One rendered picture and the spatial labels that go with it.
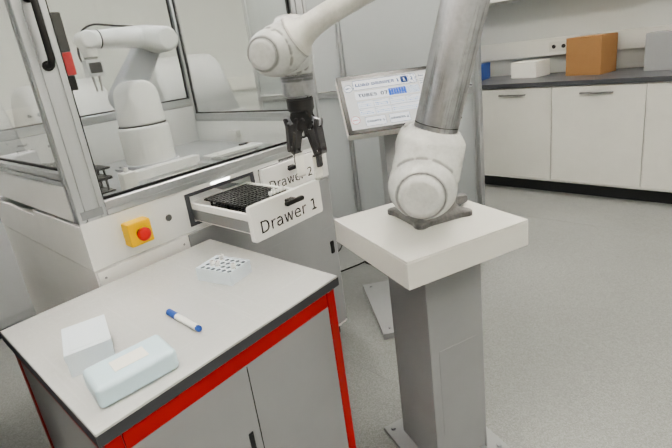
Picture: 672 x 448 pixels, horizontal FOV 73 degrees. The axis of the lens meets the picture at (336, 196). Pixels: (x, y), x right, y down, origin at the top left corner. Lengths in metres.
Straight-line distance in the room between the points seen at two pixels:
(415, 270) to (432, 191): 0.20
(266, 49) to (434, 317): 0.84
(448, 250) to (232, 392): 0.58
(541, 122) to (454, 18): 3.03
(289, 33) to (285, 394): 0.85
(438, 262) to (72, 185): 0.99
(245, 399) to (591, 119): 3.30
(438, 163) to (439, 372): 0.69
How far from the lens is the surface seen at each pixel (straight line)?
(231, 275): 1.25
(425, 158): 1.02
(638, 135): 3.84
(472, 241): 1.18
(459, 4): 1.02
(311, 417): 1.32
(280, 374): 1.17
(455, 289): 1.37
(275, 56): 1.05
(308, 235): 1.97
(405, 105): 2.12
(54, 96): 1.42
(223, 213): 1.45
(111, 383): 0.96
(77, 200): 1.44
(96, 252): 1.48
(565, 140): 3.97
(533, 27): 4.72
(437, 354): 1.43
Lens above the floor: 1.31
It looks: 17 degrees down
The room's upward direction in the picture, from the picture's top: 8 degrees counter-clockwise
